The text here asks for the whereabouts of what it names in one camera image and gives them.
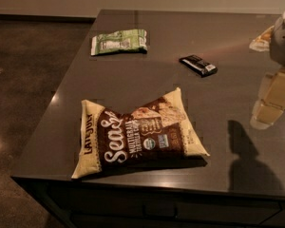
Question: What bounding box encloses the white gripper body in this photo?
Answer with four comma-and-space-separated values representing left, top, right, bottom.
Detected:
270, 11, 285, 66

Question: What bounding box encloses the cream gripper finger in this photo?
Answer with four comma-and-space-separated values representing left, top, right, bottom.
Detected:
258, 66, 285, 110
250, 100, 283, 130

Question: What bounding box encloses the brown Late July chip bag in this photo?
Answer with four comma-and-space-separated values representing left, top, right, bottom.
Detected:
72, 88, 208, 179

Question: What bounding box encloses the black rxbar chocolate bar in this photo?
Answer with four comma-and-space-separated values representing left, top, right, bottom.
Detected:
180, 55, 218, 78

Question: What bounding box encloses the green snack bag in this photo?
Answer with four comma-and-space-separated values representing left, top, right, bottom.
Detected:
90, 28, 147, 56

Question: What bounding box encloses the yellow white snack packet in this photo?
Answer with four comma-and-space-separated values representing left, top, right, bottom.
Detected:
249, 27, 274, 52

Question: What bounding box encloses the dark cabinet drawer front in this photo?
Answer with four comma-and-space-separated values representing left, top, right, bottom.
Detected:
46, 187, 285, 228

